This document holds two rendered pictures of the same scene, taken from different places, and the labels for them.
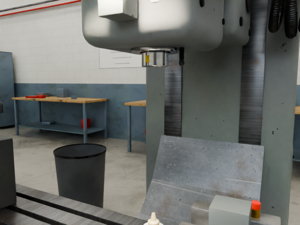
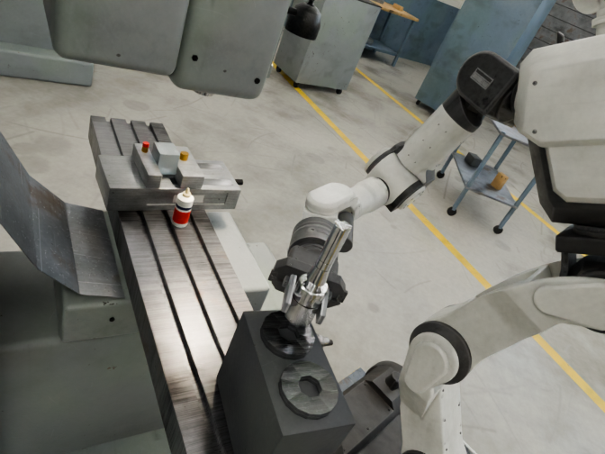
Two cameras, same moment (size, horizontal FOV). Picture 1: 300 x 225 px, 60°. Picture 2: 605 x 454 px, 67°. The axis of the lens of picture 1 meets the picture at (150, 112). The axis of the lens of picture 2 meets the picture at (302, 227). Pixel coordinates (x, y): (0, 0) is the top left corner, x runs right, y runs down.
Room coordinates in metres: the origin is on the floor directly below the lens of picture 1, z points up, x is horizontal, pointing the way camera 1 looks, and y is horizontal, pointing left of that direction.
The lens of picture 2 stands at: (1.20, 0.61, 1.65)
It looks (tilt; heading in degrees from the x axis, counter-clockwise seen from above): 32 degrees down; 201
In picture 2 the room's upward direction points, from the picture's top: 24 degrees clockwise
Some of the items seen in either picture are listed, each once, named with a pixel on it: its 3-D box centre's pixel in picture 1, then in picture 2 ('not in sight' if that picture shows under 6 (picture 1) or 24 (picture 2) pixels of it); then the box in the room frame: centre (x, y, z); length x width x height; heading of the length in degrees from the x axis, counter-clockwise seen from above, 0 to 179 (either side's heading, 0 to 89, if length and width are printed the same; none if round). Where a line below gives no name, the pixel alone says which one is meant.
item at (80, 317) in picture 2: not in sight; (159, 266); (0.47, -0.01, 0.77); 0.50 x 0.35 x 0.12; 152
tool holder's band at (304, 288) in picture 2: not in sight; (312, 286); (0.68, 0.46, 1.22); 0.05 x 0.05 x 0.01
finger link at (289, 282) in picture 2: not in sight; (285, 293); (0.69, 0.43, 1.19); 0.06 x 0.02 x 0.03; 28
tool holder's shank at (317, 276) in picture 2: not in sight; (328, 255); (0.68, 0.46, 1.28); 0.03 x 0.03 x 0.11
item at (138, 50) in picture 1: (155, 50); not in sight; (0.47, -0.01, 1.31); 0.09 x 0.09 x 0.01
